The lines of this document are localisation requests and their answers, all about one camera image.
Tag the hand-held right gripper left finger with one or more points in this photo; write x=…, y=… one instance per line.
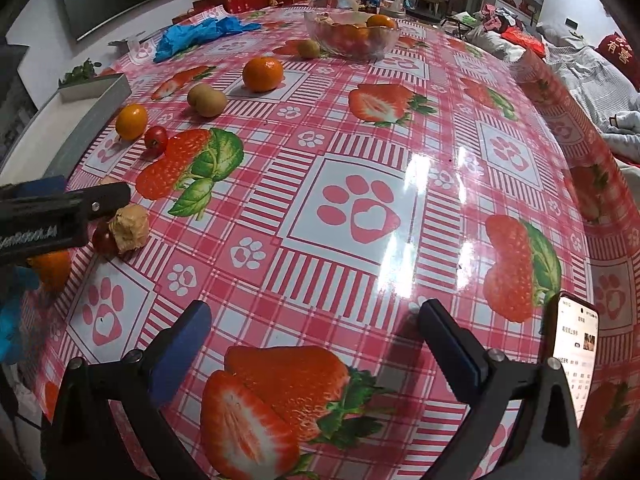
x=185, y=345

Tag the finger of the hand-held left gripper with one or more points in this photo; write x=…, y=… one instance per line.
x=100, y=200
x=45, y=183

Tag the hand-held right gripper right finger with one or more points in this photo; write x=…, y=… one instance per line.
x=457, y=355

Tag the small dark red fruit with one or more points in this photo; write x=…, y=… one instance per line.
x=104, y=241

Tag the small smooth orange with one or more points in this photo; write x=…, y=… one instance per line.
x=131, y=121

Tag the white tray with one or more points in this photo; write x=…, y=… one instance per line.
x=90, y=91

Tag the person's left hand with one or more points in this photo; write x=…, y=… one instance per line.
x=12, y=325

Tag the dark display cabinet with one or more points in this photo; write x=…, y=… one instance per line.
x=10, y=95

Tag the green plant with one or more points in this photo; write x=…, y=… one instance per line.
x=80, y=72

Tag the smartphone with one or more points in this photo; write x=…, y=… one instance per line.
x=575, y=355

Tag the strawberry print tablecloth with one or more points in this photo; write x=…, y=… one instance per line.
x=350, y=210

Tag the pile of blue gloves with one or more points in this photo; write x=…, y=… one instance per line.
x=200, y=35

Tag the large orange mandarin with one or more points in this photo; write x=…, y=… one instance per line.
x=262, y=74

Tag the glass bowl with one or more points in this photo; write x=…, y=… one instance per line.
x=352, y=45

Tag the grey blanket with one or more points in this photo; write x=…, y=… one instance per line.
x=585, y=80

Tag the red pillow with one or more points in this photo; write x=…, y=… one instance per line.
x=620, y=52

